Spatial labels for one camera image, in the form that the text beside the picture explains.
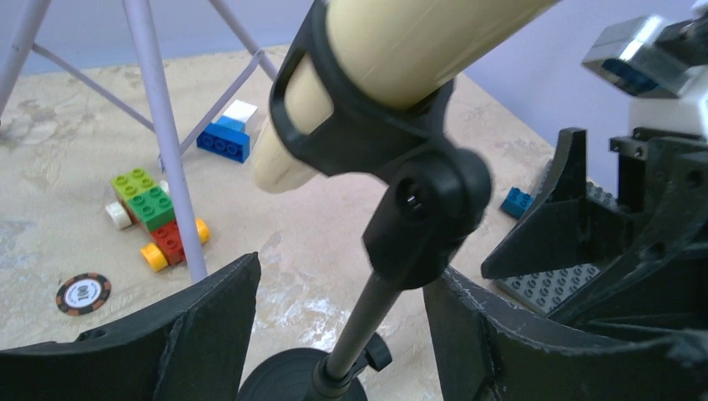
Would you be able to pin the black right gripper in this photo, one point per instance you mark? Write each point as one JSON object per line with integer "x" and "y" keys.
{"x": 649, "y": 247}

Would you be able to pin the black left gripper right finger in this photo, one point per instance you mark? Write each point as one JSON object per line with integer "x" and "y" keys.
{"x": 487, "y": 348}

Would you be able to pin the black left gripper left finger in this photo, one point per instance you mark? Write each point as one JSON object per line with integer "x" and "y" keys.
{"x": 188, "y": 346}

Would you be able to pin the black microphone desk stand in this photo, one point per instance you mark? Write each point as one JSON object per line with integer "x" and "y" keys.
{"x": 436, "y": 196}

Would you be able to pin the cream microphone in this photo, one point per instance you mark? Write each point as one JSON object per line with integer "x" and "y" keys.
{"x": 397, "y": 52}

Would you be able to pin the small blue brick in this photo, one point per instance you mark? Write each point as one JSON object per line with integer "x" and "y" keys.
{"x": 516, "y": 203}

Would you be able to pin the grey brick baseplate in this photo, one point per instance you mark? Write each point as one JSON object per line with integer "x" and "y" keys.
{"x": 542, "y": 292}

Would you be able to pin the colourful toy brick car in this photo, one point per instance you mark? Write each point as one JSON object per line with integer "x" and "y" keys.
{"x": 145, "y": 202}

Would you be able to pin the lilac tripod music stand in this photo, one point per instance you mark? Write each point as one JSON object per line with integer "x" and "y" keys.
{"x": 141, "y": 25}

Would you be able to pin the blue white brick stack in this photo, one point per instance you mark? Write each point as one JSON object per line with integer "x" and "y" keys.
{"x": 230, "y": 135}

